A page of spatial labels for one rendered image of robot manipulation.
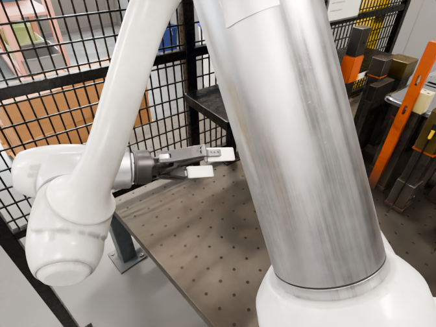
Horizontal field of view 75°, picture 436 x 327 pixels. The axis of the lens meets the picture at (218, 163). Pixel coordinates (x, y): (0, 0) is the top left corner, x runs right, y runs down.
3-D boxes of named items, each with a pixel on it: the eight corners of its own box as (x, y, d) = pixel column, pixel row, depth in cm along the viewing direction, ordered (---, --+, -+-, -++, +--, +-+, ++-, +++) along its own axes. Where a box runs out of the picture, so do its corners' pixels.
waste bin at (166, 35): (186, 56, 432) (184, 23, 403) (165, 62, 412) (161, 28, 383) (170, 50, 454) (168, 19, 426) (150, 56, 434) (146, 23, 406)
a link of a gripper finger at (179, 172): (162, 174, 64) (157, 176, 65) (189, 180, 74) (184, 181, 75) (160, 158, 65) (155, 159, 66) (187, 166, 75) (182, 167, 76)
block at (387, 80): (368, 146, 123) (395, 79, 105) (351, 156, 118) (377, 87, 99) (362, 143, 125) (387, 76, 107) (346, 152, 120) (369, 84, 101)
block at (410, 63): (384, 140, 127) (419, 58, 105) (374, 146, 123) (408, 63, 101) (367, 132, 132) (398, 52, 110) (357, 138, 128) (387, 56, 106)
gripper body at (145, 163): (132, 144, 59) (176, 143, 63) (128, 157, 67) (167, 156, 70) (135, 179, 57) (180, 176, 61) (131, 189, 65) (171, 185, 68)
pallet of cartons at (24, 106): (2, 146, 245) (-40, 72, 205) (120, 106, 304) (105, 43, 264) (30, 195, 199) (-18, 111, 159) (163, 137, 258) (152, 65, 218)
